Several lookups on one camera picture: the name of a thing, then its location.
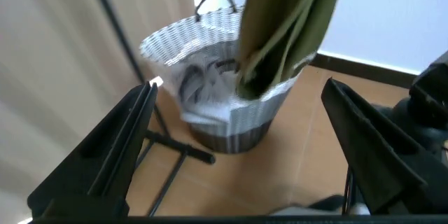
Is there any black clothes rack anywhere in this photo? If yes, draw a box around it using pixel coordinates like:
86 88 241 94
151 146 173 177
85 0 216 217

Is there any white laundry basket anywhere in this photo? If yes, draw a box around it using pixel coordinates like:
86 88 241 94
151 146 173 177
139 0 318 155

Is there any green printed shirt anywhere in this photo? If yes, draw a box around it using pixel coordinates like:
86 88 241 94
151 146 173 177
236 0 346 101

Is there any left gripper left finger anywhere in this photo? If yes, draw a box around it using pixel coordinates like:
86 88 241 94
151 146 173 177
27 81 159 218

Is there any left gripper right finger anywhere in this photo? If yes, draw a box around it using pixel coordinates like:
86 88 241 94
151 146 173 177
321 77 448 216

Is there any pale grey garment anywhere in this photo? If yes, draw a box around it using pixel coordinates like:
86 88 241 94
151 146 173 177
164 59 242 124

